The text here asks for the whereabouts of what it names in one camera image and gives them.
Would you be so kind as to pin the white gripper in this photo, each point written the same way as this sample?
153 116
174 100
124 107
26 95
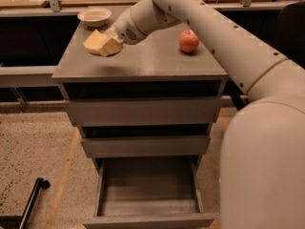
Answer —
126 30

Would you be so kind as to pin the yellow sponge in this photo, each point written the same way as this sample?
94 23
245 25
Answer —
96 43

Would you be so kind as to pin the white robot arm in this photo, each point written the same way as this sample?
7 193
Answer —
262 161

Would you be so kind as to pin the grey drawer cabinet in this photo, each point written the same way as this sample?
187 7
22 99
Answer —
154 68

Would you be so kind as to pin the grey top drawer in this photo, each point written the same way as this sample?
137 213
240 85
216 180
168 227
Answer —
141 112

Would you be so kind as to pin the grey middle drawer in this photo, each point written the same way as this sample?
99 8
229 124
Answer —
184 145

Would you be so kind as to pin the grey open bottom drawer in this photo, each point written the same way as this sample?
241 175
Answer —
148 193

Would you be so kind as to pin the white ceramic bowl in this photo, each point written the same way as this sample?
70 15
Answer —
94 17

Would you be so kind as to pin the red apple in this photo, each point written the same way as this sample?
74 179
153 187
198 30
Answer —
188 41

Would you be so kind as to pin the black office chair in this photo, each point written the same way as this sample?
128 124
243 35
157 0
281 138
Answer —
290 32

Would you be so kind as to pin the black wheeled stand leg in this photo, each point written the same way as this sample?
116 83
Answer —
20 222

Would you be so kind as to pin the grey desk frame rail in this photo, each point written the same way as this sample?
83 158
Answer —
29 76

